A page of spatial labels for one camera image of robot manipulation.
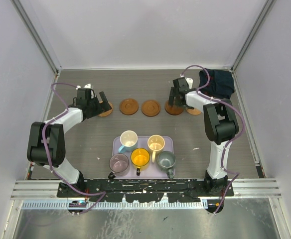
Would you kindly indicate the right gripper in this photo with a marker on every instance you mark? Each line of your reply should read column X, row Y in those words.
column 173, row 94

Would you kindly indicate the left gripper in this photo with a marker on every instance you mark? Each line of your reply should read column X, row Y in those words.
column 103, row 107

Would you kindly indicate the woven rattan coaster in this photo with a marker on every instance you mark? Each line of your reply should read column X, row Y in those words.
column 105, row 114
column 194, row 112

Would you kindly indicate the brown wooden coaster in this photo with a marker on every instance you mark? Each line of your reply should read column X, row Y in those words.
column 129, row 106
column 173, row 110
column 151, row 108

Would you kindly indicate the cream mug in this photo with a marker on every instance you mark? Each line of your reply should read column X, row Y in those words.
column 156, row 144

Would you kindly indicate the grey green mug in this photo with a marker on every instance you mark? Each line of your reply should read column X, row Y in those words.
column 166, row 163

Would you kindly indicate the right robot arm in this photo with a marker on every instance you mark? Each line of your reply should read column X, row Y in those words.
column 220, row 125

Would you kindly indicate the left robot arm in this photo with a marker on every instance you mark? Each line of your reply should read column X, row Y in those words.
column 46, row 144

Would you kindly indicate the white and blue mug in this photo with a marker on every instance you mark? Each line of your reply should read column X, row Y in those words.
column 129, row 141

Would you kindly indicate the dark blue folded cloth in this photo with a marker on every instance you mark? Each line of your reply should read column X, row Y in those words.
column 221, row 84

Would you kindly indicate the purple glass mug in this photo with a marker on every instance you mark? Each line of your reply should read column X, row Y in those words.
column 119, row 166

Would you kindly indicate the yellow mug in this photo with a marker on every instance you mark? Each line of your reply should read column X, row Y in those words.
column 140, row 159

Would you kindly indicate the lavender plastic tray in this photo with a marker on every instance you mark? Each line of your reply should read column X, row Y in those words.
column 152, row 171

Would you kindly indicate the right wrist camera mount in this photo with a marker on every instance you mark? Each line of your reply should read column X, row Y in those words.
column 189, row 81

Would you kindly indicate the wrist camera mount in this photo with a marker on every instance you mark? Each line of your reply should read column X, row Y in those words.
column 189, row 81
column 87, row 86

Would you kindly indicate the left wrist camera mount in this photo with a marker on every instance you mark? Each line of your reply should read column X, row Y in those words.
column 87, row 86

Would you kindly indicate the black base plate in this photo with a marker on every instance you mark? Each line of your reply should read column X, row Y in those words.
column 146, row 190

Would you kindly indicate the aluminium frame rail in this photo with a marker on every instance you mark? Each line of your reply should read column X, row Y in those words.
column 52, row 189

